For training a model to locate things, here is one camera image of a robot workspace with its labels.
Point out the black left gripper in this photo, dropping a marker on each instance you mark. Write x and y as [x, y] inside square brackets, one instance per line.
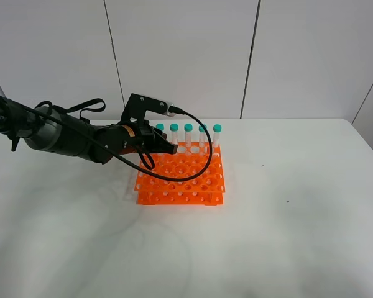
[128, 137]

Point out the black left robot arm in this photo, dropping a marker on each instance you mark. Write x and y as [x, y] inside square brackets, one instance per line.
[53, 129]

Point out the teal-capped tube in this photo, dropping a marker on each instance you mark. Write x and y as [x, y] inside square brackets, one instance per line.
[160, 126]
[202, 136]
[174, 133]
[188, 135]
[217, 128]

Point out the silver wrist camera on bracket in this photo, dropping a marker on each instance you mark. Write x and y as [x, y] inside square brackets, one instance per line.
[138, 105]

